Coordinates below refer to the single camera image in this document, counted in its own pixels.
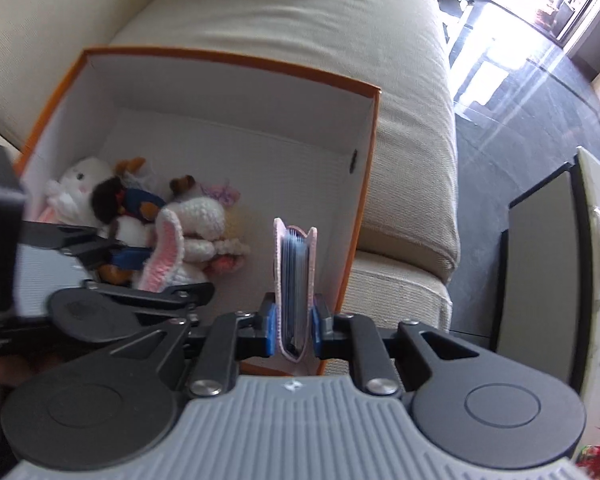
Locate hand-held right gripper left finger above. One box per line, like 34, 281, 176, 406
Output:
114, 293, 282, 399

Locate white rabbit plush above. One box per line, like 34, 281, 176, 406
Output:
37, 156, 118, 226

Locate grey side cabinet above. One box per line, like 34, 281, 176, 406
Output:
490, 157, 590, 392

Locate orange and white plush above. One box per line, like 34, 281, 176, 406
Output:
115, 156, 148, 181

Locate orange cardboard box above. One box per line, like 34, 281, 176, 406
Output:
12, 46, 383, 378

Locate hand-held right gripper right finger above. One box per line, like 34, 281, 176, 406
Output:
310, 294, 482, 397

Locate pink card holder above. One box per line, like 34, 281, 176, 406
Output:
271, 217, 320, 365

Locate dark brown plush doll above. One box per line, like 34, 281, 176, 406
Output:
91, 176, 167, 286

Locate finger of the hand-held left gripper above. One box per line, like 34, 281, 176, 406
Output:
82, 280, 217, 328
22, 219, 150, 268

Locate small brown plush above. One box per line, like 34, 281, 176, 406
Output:
169, 174, 198, 196

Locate beige sofa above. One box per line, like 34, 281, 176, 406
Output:
0, 0, 462, 335

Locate white marble desktop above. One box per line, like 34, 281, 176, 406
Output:
574, 146, 600, 461

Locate white crochet rabbit pink ears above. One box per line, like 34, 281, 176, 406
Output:
139, 196, 251, 293

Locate purple plush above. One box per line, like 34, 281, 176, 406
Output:
200, 182, 243, 211

